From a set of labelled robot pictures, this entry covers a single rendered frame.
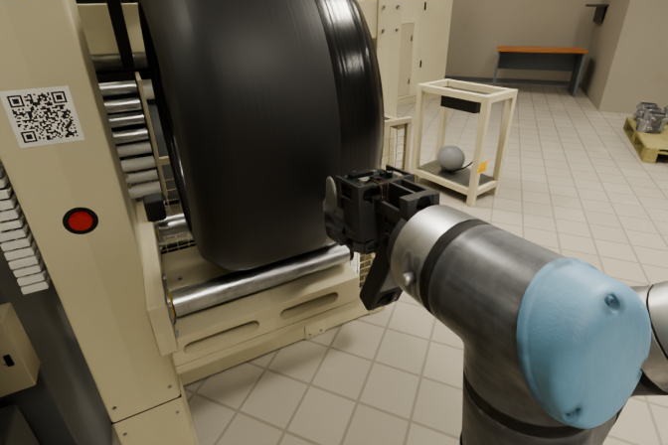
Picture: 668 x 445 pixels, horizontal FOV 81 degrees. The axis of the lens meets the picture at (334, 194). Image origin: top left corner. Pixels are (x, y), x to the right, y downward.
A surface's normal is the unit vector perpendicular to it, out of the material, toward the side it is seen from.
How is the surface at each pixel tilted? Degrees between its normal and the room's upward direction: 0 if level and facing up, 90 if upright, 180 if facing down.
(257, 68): 66
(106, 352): 90
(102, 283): 90
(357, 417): 0
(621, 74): 90
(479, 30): 90
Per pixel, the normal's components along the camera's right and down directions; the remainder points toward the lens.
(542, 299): -0.59, -0.59
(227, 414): -0.02, -0.90
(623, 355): 0.43, 0.19
